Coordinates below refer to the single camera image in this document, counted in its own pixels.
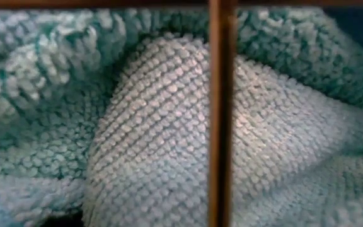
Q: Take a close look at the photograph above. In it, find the teal plush microfiber towel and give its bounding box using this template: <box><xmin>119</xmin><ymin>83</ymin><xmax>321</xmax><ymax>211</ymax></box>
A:
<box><xmin>0</xmin><ymin>6</ymin><xmax>363</xmax><ymax>226</ymax></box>

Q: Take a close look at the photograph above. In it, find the copper wire basket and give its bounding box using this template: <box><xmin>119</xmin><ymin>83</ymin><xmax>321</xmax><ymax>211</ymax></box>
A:
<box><xmin>0</xmin><ymin>0</ymin><xmax>363</xmax><ymax>227</ymax></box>

